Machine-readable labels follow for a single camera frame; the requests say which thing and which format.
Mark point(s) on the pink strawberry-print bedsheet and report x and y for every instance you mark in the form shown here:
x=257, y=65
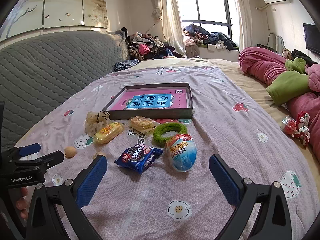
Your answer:
x=225, y=135

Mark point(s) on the green fleece blanket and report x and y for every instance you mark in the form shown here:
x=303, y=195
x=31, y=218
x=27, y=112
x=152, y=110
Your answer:
x=287, y=85

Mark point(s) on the small wall fan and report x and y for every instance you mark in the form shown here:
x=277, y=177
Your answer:
x=157, y=13

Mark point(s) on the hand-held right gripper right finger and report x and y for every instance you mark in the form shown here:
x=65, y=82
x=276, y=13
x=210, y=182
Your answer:
x=223, y=180

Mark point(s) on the pink and blue book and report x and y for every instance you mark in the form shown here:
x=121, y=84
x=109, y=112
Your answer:
x=150, y=100

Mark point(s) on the beige scrunchie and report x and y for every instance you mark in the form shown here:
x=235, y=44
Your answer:
x=93, y=122

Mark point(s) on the red wrapped candy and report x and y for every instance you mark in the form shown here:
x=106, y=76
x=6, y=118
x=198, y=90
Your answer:
x=288, y=127

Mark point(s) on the dark blue floral cloth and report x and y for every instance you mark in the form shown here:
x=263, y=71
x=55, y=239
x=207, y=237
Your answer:
x=125, y=65

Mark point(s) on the cream curtain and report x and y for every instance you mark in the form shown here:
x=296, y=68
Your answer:
x=172, y=17
x=240, y=17

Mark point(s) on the black television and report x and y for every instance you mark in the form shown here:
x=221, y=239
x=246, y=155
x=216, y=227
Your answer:
x=312, y=40

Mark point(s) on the pile of dark clothes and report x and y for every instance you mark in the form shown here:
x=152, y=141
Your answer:
x=212, y=38

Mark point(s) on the pile of mixed clothes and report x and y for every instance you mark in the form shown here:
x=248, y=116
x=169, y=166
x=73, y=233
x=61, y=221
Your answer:
x=150, y=46

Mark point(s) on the blue cookie packet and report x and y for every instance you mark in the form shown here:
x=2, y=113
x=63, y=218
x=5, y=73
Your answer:
x=137, y=158

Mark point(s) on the dark shallow cardboard box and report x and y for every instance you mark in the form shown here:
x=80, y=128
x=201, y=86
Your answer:
x=150, y=115

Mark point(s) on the green fuzzy scrunchie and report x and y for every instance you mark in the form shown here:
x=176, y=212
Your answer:
x=158, y=137

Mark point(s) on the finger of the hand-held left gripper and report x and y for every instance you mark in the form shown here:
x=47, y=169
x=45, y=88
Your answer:
x=30, y=149
x=52, y=158

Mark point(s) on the blue egg-shaped toy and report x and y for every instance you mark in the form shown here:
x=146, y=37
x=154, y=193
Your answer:
x=181, y=155

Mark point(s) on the clear orange-print cracker packet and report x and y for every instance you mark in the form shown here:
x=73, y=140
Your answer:
x=142, y=124

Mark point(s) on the pink quilt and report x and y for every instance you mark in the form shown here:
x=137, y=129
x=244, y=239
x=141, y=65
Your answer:
x=260, y=65

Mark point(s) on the dark-framed window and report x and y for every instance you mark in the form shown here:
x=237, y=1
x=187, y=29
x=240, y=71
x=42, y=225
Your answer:
x=210, y=5

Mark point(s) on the person's left hand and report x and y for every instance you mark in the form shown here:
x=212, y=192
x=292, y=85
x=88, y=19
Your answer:
x=21, y=205

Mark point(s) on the walnut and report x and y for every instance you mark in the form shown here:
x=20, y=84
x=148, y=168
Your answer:
x=70, y=152

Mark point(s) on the floral wall mural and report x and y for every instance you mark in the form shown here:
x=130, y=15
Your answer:
x=62, y=2

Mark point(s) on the yellow rice cracker packet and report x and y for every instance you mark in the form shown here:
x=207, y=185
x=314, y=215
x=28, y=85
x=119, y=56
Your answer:
x=107, y=132

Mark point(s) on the black clothing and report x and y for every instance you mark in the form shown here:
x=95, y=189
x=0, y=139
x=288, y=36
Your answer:
x=301, y=55

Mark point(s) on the grey quilted headboard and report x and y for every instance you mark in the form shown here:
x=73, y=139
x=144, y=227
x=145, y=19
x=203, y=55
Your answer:
x=50, y=75

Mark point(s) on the red and white scrunchie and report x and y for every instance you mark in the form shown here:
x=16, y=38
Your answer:
x=302, y=127

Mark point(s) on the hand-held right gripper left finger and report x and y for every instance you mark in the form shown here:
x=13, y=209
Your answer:
x=91, y=182

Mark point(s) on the white curved metal frame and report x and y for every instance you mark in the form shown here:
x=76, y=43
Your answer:
x=278, y=41

